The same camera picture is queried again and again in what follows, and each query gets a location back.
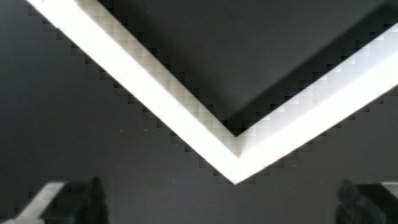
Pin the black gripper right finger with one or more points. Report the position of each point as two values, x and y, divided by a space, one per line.
368 203

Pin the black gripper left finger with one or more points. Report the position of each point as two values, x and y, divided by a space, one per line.
67 203

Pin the white corner fence rail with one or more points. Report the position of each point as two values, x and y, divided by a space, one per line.
240 154

